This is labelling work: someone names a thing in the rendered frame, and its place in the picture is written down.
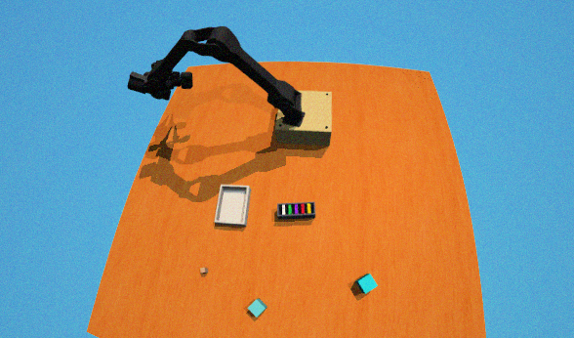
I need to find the teal cube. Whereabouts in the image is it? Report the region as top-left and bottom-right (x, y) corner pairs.
(247, 298), (267, 317)

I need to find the small cyan cube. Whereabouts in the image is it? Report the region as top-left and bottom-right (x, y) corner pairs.
(355, 274), (378, 294)

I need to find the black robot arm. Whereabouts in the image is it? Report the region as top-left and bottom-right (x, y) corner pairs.
(127, 26), (306, 127)

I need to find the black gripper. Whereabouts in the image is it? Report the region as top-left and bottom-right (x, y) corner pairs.
(167, 71), (193, 89)

